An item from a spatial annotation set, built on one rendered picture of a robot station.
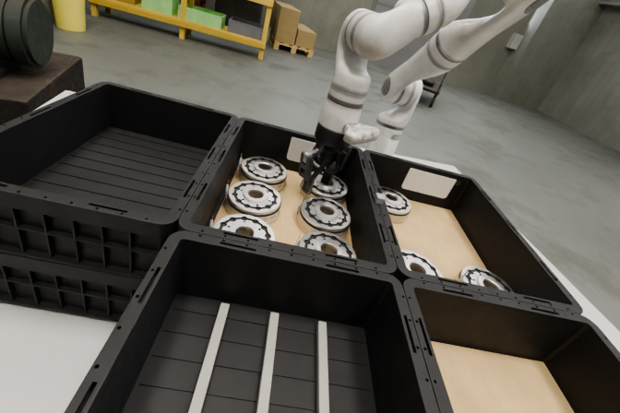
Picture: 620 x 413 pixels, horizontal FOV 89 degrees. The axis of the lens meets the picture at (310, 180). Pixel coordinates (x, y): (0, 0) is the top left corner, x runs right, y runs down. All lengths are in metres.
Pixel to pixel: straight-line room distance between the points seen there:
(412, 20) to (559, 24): 10.48
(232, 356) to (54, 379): 0.25
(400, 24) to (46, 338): 0.71
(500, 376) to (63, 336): 0.64
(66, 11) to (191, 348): 4.82
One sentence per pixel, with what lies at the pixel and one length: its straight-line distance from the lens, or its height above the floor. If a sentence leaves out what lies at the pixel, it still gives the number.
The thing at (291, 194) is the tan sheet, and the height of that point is 0.83.
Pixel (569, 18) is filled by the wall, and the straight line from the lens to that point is 11.18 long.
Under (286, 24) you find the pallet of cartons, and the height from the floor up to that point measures 0.49.
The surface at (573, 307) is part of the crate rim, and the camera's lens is 0.64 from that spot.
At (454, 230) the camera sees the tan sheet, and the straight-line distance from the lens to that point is 0.84.
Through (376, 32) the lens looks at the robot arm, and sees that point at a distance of 0.55.
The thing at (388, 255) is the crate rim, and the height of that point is 0.93.
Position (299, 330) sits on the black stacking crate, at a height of 0.83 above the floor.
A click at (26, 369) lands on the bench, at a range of 0.62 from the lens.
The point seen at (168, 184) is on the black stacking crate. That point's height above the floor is 0.83.
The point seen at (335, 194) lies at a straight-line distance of 0.70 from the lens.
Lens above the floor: 1.22
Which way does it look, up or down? 30 degrees down
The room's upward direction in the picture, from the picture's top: 18 degrees clockwise
